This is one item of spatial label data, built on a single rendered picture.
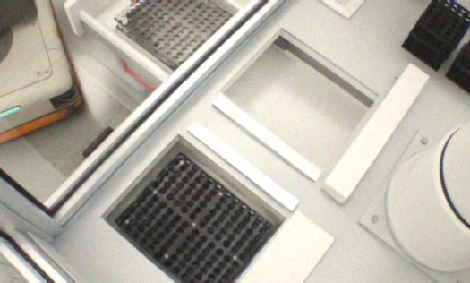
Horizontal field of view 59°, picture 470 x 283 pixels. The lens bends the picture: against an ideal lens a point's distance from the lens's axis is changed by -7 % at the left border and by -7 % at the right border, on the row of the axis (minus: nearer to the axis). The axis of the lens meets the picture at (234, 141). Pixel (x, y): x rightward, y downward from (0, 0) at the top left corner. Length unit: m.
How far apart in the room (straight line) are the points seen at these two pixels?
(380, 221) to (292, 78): 0.40
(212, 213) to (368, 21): 0.52
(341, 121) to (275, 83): 0.17
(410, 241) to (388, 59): 0.38
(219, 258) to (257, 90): 0.39
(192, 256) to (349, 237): 0.27
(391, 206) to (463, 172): 0.21
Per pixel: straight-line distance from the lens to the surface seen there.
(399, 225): 0.79
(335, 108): 1.00
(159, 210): 0.84
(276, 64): 1.03
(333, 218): 0.78
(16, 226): 0.65
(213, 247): 0.82
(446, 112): 0.96
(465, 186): 0.62
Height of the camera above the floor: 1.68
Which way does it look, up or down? 66 degrees down
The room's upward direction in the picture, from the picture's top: 9 degrees clockwise
